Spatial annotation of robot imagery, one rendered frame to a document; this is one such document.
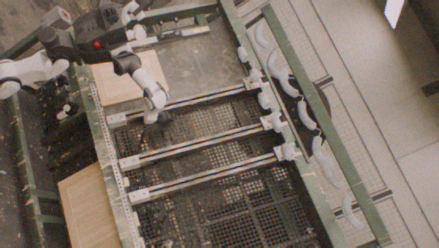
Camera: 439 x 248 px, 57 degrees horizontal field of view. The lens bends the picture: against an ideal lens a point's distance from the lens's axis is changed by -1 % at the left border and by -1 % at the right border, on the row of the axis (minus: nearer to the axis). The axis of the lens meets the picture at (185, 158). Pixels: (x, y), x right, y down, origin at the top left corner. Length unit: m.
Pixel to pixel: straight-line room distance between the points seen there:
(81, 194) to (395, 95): 5.82
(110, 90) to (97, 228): 0.97
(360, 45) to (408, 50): 0.75
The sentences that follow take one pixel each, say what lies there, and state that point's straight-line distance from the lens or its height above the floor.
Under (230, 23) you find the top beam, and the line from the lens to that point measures 3.32.
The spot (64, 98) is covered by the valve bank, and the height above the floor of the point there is 0.66.
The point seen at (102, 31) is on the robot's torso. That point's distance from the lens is 2.47.
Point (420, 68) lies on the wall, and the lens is 7.78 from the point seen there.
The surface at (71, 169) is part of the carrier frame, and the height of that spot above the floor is 0.39.
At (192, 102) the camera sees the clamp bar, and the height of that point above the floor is 1.43.
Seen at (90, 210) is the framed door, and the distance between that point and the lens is 3.00.
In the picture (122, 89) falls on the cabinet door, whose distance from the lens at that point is 2.99.
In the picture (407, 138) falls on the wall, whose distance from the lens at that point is 7.60.
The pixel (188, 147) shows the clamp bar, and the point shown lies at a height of 1.31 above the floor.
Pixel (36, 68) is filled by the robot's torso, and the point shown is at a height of 0.81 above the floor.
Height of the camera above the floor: 2.13
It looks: 19 degrees down
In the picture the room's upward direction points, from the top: 63 degrees clockwise
